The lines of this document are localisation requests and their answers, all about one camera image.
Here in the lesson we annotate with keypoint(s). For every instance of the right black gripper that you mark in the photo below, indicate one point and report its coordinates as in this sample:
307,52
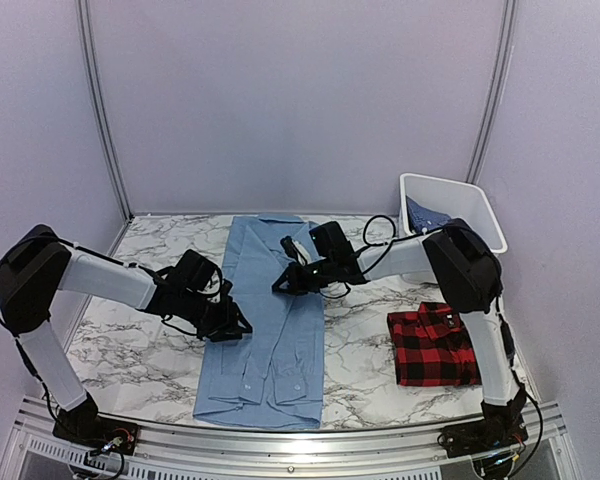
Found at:
296,284

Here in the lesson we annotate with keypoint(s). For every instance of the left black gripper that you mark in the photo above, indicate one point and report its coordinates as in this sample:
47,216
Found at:
226,323

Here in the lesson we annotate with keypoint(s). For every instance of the light blue long sleeve shirt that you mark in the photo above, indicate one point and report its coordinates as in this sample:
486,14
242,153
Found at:
272,378

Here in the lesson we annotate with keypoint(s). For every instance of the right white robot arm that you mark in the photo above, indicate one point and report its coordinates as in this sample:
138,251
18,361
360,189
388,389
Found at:
468,275

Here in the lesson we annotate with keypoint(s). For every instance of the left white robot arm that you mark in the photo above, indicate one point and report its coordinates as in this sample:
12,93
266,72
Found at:
42,267

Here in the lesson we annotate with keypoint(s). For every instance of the dark blue patterned shirt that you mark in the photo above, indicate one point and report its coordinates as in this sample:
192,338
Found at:
422,220

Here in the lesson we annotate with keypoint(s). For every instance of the red black plaid shirt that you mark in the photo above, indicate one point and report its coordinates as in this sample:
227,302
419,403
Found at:
432,348

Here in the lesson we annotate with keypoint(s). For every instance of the white plastic bin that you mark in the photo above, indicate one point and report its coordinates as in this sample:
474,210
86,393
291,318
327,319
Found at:
455,199

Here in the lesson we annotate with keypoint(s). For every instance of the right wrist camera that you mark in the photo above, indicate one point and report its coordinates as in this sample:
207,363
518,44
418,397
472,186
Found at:
329,241

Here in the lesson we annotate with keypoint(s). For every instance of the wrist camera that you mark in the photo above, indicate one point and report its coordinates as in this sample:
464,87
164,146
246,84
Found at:
197,274
329,241

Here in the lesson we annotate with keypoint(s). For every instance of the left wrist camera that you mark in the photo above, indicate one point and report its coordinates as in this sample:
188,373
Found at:
197,274

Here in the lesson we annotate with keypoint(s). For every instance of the aluminium table front rail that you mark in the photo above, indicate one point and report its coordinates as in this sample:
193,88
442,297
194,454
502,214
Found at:
171,451

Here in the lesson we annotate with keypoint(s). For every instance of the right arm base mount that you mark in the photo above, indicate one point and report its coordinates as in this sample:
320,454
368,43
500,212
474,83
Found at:
481,436

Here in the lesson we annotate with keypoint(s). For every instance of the left wall aluminium profile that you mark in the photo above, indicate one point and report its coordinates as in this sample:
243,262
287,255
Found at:
97,98

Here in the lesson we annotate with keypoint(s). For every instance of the wall aluminium profile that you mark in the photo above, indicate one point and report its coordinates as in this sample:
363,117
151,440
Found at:
97,98
496,87

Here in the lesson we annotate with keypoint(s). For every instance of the right wall aluminium profile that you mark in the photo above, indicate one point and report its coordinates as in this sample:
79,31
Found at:
496,87

